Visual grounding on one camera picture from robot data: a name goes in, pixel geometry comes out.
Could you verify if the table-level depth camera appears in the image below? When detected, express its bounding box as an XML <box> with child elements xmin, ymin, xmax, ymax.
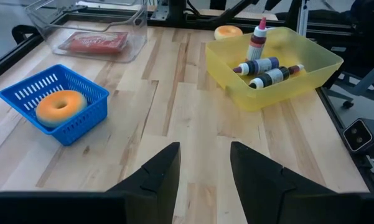
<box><xmin>342</xmin><ymin>117</ymin><xmax>374</xmax><ymax>156</ymax></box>

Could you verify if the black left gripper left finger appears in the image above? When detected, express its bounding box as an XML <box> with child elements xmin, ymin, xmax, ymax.
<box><xmin>105</xmin><ymin>141</ymin><xmax>181</xmax><ymax>224</ymax></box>

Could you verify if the clear plastic container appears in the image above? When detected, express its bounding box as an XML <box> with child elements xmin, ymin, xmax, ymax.
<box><xmin>24</xmin><ymin>0</ymin><xmax>149</xmax><ymax>64</ymax></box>

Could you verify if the orange iced toy donut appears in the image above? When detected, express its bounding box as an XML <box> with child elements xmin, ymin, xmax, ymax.
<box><xmin>213</xmin><ymin>25</ymin><xmax>244</xmax><ymax>41</ymax></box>
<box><xmin>35</xmin><ymin>90</ymin><xmax>88</xmax><ymax>128</ymax></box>

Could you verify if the purple food colouring bottle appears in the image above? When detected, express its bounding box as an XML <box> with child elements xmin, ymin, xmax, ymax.
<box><xmin>232</xmin><ymin>56</ymin><xmax>281</xmax><ymax>77</ymax></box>

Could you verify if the red food colouring bottle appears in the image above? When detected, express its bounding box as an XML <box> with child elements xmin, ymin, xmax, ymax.
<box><xmin>245</xmin><ymin>17</ymin><xmax>268</xmax><ymax>62</ymax></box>

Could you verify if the blue plastic slotted basket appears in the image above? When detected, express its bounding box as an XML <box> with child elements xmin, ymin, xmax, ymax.
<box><xmin>0</xmin><ymin>63</ymin><xmax>110</xmax><ymax>146</ymax></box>

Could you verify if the grey office chair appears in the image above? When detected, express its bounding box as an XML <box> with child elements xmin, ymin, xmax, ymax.
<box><xmin>325</xmin><ymin>58</ymin><xmax>374</xmax><ymax>110</ymax></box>

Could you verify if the yellow translucent plastic bin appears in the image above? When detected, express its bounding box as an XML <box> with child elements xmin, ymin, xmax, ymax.
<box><xmin>205</xmin><ymin>26</ymin><xmax>345</xmax><ymax>112</ymax></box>

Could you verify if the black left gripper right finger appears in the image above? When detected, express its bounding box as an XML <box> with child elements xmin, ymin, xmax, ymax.
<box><xmin>230</xmin><ymin>141</ymin><xmax>339</xmax><ymax>224</ymax></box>

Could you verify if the black food colouring bottle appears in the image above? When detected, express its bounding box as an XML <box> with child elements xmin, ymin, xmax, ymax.
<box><xmin>248</xmin><ymin>63</ymin><xmax>305</xmax><ymax>90</ymax></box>

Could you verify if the red plastic-wrapped food packet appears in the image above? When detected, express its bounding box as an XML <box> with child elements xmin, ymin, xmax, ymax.
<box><xmin>57</xmin><ymin>30</ymin><xmax>129</xmax><ymax>55</ymax></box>

